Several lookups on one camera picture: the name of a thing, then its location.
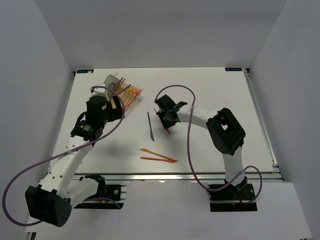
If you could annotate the grey smoked container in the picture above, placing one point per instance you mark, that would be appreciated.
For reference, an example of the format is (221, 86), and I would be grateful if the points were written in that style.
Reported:
(111, 82)

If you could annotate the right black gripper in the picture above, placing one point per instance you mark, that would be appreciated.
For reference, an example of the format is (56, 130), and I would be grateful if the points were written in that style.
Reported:
(166, 125)

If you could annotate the blue corner sticker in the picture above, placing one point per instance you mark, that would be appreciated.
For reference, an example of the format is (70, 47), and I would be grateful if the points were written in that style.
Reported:
(85, 71)
(233, 69)

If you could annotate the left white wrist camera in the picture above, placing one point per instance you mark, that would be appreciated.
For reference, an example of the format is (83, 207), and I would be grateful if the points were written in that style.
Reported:
(100, 90)

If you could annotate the right blue corner sticker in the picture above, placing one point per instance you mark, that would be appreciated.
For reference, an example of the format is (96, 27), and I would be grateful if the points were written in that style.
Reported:
(233, 69)

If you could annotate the red plastic knife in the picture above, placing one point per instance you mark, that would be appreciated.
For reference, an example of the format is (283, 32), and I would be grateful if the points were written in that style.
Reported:
(159, 159)

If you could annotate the red plastic fork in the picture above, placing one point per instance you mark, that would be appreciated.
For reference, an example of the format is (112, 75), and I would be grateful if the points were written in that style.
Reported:
(136, 94)

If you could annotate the orange plastic knife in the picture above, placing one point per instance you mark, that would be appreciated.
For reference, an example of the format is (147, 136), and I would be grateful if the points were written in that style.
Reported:
(156, 154)

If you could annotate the orange plastic fork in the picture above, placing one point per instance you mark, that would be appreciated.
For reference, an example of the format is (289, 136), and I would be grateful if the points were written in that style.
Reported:
(130, 94)

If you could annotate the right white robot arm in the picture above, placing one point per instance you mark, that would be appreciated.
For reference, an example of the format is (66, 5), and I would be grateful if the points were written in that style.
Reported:
(224, 129)

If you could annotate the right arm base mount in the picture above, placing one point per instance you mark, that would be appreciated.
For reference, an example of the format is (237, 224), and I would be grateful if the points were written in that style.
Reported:
(224, 202)

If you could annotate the blue plastic knife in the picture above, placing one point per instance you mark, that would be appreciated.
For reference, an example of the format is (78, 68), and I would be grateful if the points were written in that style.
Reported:
(150, 127)

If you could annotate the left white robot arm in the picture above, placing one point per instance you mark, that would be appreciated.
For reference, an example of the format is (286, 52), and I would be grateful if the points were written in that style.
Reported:
(53, 199)

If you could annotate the aluminium table rail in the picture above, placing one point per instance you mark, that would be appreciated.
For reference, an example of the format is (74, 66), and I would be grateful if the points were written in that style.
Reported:
(166, 177)

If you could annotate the left blue corner sticker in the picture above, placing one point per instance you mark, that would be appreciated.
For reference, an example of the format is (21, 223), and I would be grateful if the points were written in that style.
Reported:
(85, 71)

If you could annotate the clear container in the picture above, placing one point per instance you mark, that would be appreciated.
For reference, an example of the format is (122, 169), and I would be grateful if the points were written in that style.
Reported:
(127, 110)

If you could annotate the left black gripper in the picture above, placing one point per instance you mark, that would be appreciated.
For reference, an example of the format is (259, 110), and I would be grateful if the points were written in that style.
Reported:
(116, 113)

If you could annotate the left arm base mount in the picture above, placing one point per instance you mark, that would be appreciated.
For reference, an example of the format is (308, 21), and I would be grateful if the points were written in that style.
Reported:
(106, 197)

